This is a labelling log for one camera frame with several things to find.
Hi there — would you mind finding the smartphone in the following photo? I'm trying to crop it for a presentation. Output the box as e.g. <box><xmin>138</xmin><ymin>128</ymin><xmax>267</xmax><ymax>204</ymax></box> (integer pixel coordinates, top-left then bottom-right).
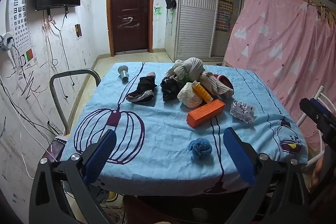
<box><xmin>48</xmin><ymin>138</ymin><xmax>66</xmax><ymax>163</ymax></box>

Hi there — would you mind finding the blue rolled sock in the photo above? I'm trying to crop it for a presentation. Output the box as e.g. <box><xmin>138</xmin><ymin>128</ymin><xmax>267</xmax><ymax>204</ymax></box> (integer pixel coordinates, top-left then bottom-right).
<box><xmin>188</xmin><ymin>138</ymin><xmax>213</xmax><ymax>161</ymax></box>

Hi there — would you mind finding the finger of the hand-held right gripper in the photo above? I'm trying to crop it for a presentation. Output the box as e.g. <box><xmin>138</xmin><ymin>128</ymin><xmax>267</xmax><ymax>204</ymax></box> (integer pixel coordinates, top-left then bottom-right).
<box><xmin>299</xmin><ymin>97</ymin><xmax>336</xmax><ymax>143</ymax></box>

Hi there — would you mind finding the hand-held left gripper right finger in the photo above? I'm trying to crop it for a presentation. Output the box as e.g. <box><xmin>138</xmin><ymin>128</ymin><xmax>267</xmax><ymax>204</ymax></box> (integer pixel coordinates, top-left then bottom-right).
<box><xmin>223</xmin><ymin>127</ymin><xmax>311</xmax><ymax>224</ymax></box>

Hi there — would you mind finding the person's right hand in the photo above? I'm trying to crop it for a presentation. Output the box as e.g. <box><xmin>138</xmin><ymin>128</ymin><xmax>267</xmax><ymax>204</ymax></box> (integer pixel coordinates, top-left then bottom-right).
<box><xmin>308</xmin><ymin>156</ymin><xmax>326</xmax><ymax>191</ymax></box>

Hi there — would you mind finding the white slatted wardrobe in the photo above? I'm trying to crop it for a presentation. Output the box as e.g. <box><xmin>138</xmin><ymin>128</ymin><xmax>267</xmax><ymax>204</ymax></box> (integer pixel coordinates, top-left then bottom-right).
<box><xmin>173</xmin><ymin>0</ymin><xmax>253</xmax><ymax>62</ymax></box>

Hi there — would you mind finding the white metal chair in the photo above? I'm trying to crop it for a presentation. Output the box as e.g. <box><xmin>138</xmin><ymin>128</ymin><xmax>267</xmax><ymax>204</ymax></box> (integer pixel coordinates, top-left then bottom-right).
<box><xmin>296</xmin><ymin>85</ymin><xmax>326</xmax><ymax>170</ymax></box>

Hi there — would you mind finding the crumpled black plastic bag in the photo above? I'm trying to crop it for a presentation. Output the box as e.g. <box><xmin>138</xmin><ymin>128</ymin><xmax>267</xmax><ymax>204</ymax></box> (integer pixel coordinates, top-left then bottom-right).
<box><xmin>160</xmin><ymin>76</ymin><xmax>182</xmax><ymax>103</ymax></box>

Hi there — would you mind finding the colourful grid poster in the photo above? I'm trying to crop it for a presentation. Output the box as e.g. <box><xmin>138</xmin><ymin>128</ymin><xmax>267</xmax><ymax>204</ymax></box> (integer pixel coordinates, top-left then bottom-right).
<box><xmin>215</xmin><ymin>0</ymin><xmax>234</xmax><ymax>33</ymax></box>

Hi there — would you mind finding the dark brown door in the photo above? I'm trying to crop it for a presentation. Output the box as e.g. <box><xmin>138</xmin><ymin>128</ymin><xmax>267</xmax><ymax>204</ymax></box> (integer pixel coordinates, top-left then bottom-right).
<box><xmin>107</xmin><ymin>0</ymin><xmax>154</xmax><ymax>57</ymax></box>

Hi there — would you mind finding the blue printed tablecloth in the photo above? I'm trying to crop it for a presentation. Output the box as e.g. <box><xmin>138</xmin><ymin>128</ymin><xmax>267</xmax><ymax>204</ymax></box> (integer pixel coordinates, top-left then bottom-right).
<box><xmin>62</xmin><ymin>61</ymin><xmax>309</xmax><ymax>193</ymax></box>

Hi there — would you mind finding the white power strip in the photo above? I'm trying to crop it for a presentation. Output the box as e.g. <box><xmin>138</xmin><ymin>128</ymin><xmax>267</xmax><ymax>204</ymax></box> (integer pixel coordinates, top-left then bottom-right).
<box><xmin>0</xmin><ymin>31</ymin><xmax>14</xmax><ymax>52</ymax></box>

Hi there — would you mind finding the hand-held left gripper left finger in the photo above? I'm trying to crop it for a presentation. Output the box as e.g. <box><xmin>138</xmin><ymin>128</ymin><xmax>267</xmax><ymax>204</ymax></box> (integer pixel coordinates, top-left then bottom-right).
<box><xmin>29</xmin><ymin>130</ymin><xmax>117</xmax><ymax>224</ymax></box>

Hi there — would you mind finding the grey cone-shaped object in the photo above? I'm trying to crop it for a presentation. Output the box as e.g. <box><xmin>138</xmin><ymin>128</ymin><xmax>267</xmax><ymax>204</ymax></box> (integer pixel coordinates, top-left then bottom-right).
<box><xmin>117</xmin><ymin>65</ymin><xmax>132</xmax><ymax>83</ymax></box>

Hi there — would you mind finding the orange bottle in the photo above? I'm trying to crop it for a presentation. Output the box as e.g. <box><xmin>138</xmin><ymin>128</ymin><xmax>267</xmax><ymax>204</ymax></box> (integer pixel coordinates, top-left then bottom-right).
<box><xmin>192</xmin><ymin>81</ymin><xmax>214</xmax><ymax>103</ymax></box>

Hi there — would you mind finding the crumpled printed paper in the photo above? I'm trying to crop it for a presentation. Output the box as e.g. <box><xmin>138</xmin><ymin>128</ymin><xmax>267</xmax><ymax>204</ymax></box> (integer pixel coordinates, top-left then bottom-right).
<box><xmin>230</xmin><ymin>100</ymin><xmax>256</xmax><ymax>124</ymax></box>

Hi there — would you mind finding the eye chart poster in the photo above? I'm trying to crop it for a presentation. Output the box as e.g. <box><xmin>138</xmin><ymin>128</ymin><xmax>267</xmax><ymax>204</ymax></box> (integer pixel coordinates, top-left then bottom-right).
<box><xmin>9</xmin><ymin>0</ymin><xmax>36</xmax><ymax>63</ymax></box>

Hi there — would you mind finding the black shoe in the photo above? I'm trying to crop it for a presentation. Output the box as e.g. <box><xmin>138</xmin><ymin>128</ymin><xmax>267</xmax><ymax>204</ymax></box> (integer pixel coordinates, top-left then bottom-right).
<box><xmin>125</xmin><ymin>72</ymin><xmax>158</xmax><ymax>104</ymax></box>

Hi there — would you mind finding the red cloth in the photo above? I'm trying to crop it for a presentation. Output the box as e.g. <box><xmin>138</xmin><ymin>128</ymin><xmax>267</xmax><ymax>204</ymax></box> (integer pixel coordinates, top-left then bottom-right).
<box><xmin>212</xmin><ymin>74</ymin><xmax>235</xmax><ymax>91</ymax></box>

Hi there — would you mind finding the grey metal chair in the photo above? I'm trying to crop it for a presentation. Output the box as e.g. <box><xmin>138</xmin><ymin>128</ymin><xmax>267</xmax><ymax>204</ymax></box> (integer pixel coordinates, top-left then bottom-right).
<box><xmin>49</xmin><ymin>68</ymin><xmax>102</xmax><ymax>136</ymax></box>

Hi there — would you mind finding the beige knitted scarf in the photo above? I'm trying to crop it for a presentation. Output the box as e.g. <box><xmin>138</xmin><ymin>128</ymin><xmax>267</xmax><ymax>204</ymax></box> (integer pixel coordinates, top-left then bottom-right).
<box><xmin>165</xmin><ymin>57</ymin><xmax>235</xmax><ymax>97</ymax></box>

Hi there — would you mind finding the pink tree-print curtain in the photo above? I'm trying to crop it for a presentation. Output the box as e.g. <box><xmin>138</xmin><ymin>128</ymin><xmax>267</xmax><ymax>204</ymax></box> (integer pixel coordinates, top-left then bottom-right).
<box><xmin>223</xmin><ymin>0</ymin><xmax>336</xmax><ymax>152</ymax></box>

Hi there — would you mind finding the orange cardboard box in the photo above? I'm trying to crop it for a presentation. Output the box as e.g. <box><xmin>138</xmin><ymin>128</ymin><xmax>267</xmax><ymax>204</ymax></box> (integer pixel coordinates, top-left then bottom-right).
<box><xmin>186</xmin><ymin>99</ymin><xmax>226</xmax><ymax>128</ymax></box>

